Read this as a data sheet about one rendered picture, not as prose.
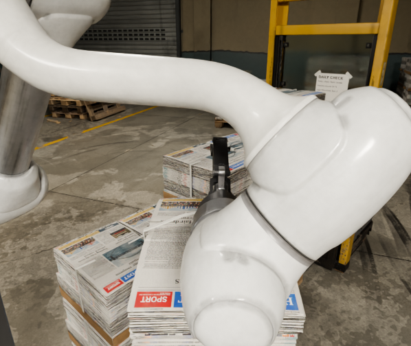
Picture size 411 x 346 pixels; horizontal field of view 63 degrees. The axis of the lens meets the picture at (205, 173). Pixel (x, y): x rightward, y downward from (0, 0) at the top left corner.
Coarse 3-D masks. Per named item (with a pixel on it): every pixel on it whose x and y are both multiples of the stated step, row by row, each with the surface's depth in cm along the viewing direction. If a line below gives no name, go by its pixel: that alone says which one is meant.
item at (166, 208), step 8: (160, 200) 87; (168, 200) 87; (176, 200) 87; (184, 200) 87; (192, 200) 87; (200, 200) 87; (160, 208) 82; (168, 208) 82; (176, 208) 82; (184, 208) 82; (192, 208) 82; (152, 216) 77; (160, 216) 77; (168, 216) 77; (192, 216) 77
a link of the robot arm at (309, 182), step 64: (0, 0) 41; (64, 64) 39; (128, 64) 37; (192, 64) 36; (256, 128) 33; (320, 128) 30; (384, 128) 28; (256, 192) 33; (320, 192) 29; (384, 192) 30; (320, 256) 33
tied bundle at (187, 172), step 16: (208, 144) 174; (176, 160) 152; (192, 160) 151; (208, 160) 151; (240, 160) 151; (176, 176) 155; (192, 176) 147; (208, 176) 141; (240, 176) 144; (176, 192) 158; (192, 192) 150; (208, 192) 143; (240, 192) 146
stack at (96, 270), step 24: (144, 216) 150; (72, 240) 132; (96, 240) 132; (120, 240) 132; (72, 264) 118; (96, 264) 118; (120, 264) 118; (72, 288) 123; (96, 288) 107; (120, 288) 107; (72, 312) 132; (96, 312) 113; (120, 312) 110; (96, 336) 121
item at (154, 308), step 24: (144, 264) 61; (168, 264) 61; (144, 288) 57; (168, 288) 57; (144, 312) 53; (168, 312) 53; (288, 312) 53; (144, 336) 57; (168, 336) 57; (192, 336) 57; (288, 336) 56
